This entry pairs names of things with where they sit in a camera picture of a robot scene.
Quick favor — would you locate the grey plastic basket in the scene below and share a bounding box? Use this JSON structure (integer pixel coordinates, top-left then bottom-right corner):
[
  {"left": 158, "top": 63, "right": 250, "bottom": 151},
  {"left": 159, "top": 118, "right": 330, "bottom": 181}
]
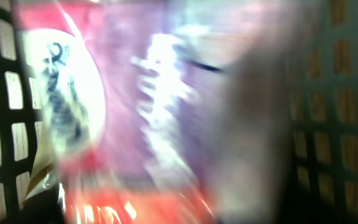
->
[{"left": 0, "top": 1, "right": 358, "bottom": 223}]

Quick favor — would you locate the tissue pack bundle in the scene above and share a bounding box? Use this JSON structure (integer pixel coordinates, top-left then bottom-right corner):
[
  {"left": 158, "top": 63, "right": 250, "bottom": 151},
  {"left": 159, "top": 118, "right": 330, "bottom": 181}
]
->
[{"left": 12, "top": 0, "right": 291, "bottom": 224}]

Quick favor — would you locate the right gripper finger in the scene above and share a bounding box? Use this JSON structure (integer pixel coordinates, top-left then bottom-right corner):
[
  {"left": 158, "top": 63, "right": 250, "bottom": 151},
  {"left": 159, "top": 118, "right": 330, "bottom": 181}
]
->
[{"left": 211, "top": 9, "right": 319, "bottom": 223}]

